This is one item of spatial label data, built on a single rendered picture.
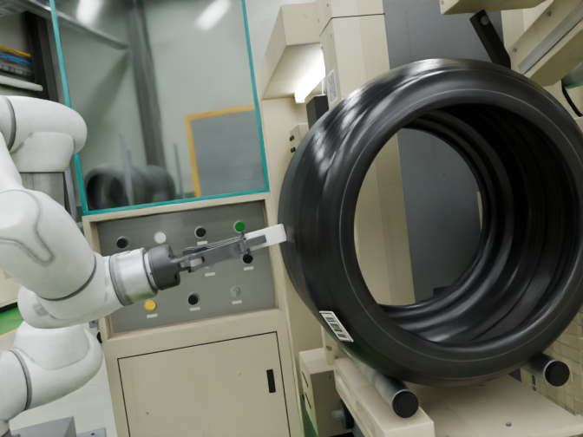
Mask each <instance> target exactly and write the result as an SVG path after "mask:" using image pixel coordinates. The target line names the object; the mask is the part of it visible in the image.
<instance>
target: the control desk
mask: <svg viewBox="0 0 583 437"><path fill-rule="evenodd" d="M82 223H83V229H84V235H85V238H86V240H87V242H88V245H89V248H90V249H91V250H92V251H94V252H96V253H98V254H100V255H101V256H102V257H108V256H113V255H114V254H116V253H122V252H124V251H132V250H133V251H134V250H138V249H140V248H141V247H142V248H144V249H145V250H146V251H147V252H148V251H149V249H152V248H154V247H157V246H161V245H170V247H171V248H172V250H173V253H174V255H175V256H177V255H179V254H181V253H182V251H183V249H186V248H188V247H196V246H200V245H209V244H212V243H216V242H219V241H223V240H226V239H229V238H236V237H237V236H242V235H241V232H245V234H247V233H251V232H255V231H259V230H262V229H265V228H268V227H271V226H275V224H274V217H273V209H272V197H271V193H270V192H262V193H255V194H248V195H242V196H235V197H228V198H221V199H209V200H201V201H194V202H187V203H180V204H174V205H161V206H154V207H148V208H141V209H134V210H126V211H119V212H107V213H100V214H93V215H88V216H82ZM98 322H99V328H100V333H101V339H102V347H103V353H104V359H105V364H106V370H107V376H108V385H109V391H110V397H111V402H112V408H113V414H114V419H115V430H116V435H117V437H302V431H301V425H300V418H299V411H298V398H297V391H296V384H295V378H294V371H293V364H292V352H291V345H290V337H289V331H288V324H287V317H286V312H285V298H284V291H283V284H282V277H281V270H280V263H279V256H278V244H274V245H269V246H266V247H263V248H259V249H257V250H254V251H251V255H249V256H248V254H247V253H246V254H242V255H239V256H237V257H234V258H229V259H226V260H223V261H220V262H218V263H215V264H211V265H209V266H206V267H203V268H201V269H198V270H197V271H194V272H190V273H188V270H186V271H180V284H179V285H178V286H175V287H173V288H170V289H166V290H158V293H157V296H156V297H153V298H149V299H147V300H144V301H140V302H138V303H133V304H131V305H127V306H124V307H122V308H119V309H118V310H116V311H114V312H113V313H111V314H109V315H107V316H104V317H102V318H99V319H98Z"/></svg>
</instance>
